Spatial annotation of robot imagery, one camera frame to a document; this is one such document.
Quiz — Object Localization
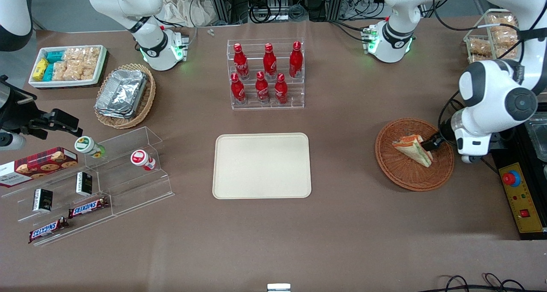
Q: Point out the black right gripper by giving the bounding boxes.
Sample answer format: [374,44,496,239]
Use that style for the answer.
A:
[0,75,83,140]

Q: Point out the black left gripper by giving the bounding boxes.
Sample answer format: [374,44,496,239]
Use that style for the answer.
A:
[421,120,457,153]

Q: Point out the triangle sandwich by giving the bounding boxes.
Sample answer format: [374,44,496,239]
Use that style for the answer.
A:
[392,134,434,168]

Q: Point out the brown round wicker basket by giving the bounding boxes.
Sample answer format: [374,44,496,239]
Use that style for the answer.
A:
[375,118,455,192]

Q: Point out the white rectangular snack tray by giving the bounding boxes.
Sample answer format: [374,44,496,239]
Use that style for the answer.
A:
[28,44,107,89]

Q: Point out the light oval wicker basket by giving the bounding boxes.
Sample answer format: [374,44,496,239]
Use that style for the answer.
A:
[94,63,156,130]

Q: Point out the beige plastic serving tray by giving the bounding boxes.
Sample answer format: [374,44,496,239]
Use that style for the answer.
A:
[212,133,312,200]

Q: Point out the green lid small bottle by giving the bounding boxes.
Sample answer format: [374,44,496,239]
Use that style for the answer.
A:
[74,136,106,159]

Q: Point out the red cookie box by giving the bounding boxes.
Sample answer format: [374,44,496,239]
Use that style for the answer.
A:
[0,147,79,188]

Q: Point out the yellow snack packet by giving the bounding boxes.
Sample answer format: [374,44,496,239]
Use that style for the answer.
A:
[33,58,49,81]

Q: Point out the small black box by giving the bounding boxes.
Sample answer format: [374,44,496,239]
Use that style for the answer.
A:
[76,172,93,197]
[33,189,53,212]

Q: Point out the stack of foil trays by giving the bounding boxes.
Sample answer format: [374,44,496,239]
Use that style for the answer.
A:
[94,69,148,120]

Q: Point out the Snickers chocolate bar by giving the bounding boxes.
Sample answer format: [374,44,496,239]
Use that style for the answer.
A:
[28,217,69,244]
[68,197,110,219]

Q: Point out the red lid small bottle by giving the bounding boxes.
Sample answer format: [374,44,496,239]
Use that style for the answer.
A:
[130,150,156,171]

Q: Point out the clear acrylic step shelf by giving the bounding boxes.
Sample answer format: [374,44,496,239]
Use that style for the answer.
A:
[0,126,175,247]

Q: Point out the clear plastic container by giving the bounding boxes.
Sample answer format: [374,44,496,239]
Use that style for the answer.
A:
[523,117,547,162]

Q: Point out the brown snack pack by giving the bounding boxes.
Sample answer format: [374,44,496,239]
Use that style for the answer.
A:
[468,38,496,57]
[487,13,520,58]

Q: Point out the yellow emergency stop box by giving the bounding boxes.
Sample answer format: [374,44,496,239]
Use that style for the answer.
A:
[499,162,545,234]

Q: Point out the clear acrylic bottle rack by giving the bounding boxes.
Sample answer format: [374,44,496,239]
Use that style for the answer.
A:
[226,38,305,110]

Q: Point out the red cola bottle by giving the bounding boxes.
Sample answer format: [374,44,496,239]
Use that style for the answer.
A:
[233,43,250,80]
[263,43,277,80]
[289,41,303,79]
[255,71,270,104]
[274,73,288,105]
[230,73,247,105]

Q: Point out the beige crumpled cloth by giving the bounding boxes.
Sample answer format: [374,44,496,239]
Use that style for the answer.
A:
[160,0,216,27]

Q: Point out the wire basket of snacks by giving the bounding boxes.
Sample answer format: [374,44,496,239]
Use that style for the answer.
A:
[464,9,525,64]

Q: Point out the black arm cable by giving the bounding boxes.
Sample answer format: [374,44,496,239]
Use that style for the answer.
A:
[432,0,547,62]

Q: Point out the black floor cables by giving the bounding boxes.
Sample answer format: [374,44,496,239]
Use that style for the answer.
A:
[427,274,547,292]

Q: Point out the aluminium profile frame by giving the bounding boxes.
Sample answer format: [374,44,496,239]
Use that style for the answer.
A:
[325,0,347,21]
[205,0,249,25]

